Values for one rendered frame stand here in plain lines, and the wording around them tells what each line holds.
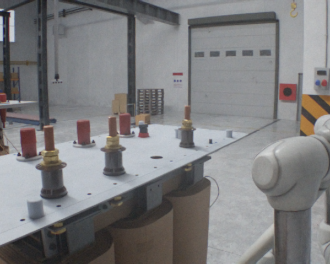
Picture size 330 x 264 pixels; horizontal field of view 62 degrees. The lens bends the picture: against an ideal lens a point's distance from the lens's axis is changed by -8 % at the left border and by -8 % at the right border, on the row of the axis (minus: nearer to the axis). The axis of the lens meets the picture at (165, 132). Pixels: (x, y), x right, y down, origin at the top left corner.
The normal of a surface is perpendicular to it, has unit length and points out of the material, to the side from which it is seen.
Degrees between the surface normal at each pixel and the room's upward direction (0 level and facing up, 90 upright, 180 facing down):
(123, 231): 90
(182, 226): 90
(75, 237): 90
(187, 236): 90
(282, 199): 108
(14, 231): 11
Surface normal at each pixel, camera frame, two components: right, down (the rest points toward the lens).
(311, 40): -0.55, 0.15
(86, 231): 0.83, 0.09
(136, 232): 0.34, 0.16
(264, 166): -0.89, -0.02
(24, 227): 0.16, -0.95
